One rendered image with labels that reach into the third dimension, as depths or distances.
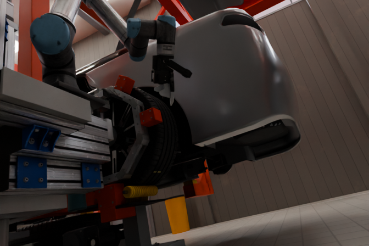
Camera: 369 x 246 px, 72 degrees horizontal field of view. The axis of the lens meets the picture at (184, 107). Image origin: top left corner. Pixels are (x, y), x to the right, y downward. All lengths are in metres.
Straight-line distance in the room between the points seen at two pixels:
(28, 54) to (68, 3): 1.16
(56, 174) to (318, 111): 5.49
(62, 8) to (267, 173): 5.23
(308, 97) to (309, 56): 0.94
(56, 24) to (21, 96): 0.36
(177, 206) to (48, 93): 5.18
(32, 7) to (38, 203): 1.75
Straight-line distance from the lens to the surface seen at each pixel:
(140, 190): 1.41
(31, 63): 2.11
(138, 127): 1.36
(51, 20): 0.97
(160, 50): 1.05
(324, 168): 5.78
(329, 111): 5.97
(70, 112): 0.76
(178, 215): 5.76
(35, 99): 0.70
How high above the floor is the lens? 0.36
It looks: 22 degrees up
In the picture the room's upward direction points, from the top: 14 degrees counter-clockwise
